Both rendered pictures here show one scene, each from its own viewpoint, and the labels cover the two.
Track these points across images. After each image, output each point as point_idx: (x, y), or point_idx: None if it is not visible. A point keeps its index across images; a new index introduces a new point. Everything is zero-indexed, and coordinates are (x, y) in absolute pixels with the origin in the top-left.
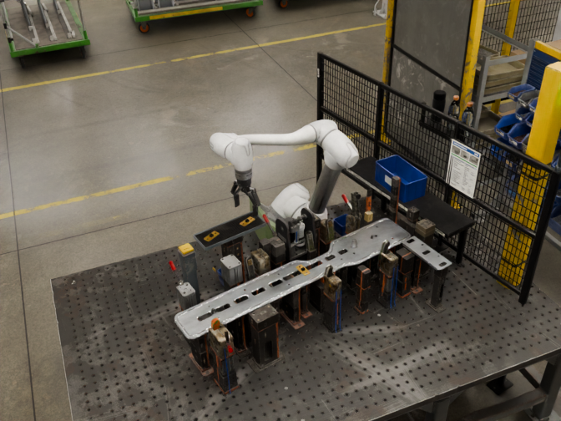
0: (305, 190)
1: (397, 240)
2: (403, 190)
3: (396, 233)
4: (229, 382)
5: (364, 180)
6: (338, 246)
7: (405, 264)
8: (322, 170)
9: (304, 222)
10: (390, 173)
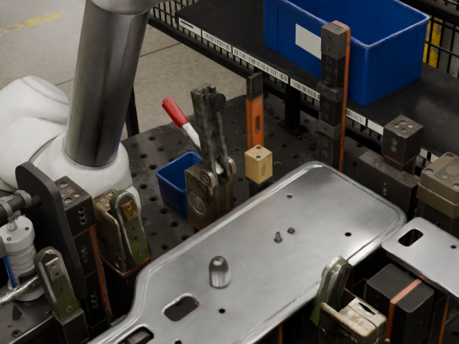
0: (54, 97)
1: (367, 241)
2: (360, 68)
3: (359, 213)
4: None
5: (233, 50)
6: (164, 289)
7: (405, 326)
8: (83, 23)
9: (34, 215)
10: (311, 16)
